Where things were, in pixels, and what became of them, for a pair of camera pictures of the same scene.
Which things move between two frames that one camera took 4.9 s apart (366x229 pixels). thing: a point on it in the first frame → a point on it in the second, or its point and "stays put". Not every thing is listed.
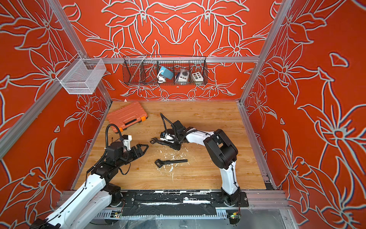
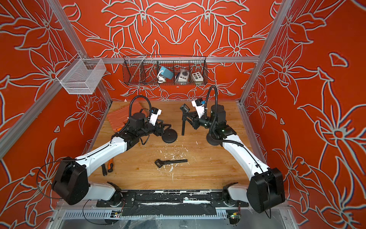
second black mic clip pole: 159,163 stays put
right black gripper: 176,148 → 196,120
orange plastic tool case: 132,113 stays put
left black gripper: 136,155 → 157,128
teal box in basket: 167,72 stays put
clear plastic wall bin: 81,76 stays put
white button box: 197,77 stays put
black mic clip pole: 155,140 → 185,109
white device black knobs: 182,77 stays put
